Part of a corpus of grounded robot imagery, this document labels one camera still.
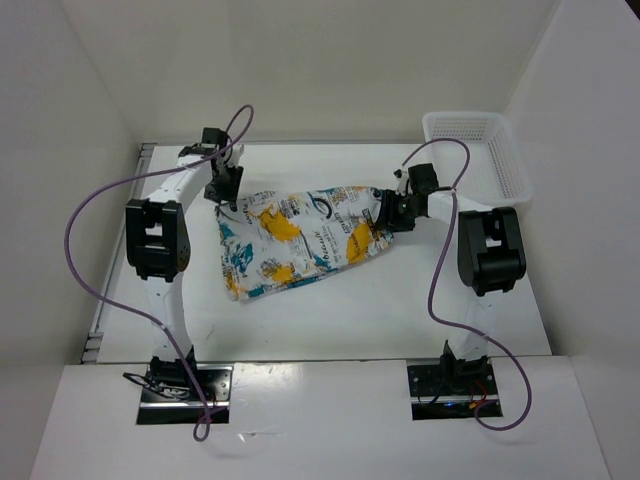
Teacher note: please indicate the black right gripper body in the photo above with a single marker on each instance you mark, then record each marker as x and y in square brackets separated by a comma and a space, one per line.
[399, 210]

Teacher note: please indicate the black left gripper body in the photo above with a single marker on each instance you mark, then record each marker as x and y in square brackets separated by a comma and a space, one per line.
[225, 187]

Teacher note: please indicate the printed yellow teal white shorts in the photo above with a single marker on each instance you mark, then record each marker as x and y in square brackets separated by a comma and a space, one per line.
[273, 241]

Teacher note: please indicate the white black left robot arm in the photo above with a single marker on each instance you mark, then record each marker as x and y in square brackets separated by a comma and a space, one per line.
[159, 250]

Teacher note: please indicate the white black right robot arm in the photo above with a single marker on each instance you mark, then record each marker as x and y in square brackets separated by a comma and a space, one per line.
[489, 256]

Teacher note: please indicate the white plastic laundry basket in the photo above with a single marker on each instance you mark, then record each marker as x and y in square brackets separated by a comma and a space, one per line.
[496, 175]

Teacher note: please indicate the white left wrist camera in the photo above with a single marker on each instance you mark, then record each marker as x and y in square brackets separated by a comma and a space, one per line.
[233, 156]

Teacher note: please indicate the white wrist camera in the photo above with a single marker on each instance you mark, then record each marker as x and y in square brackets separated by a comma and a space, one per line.
[233, 156]
[403, 182]

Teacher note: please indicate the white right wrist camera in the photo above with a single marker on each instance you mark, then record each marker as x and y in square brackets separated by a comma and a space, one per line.
[403, 182]

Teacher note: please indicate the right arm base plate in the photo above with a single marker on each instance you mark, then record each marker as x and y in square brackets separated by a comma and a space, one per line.
[433, 398]

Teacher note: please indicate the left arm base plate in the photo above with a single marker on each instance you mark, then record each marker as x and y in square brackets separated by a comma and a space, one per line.
[164, 403]

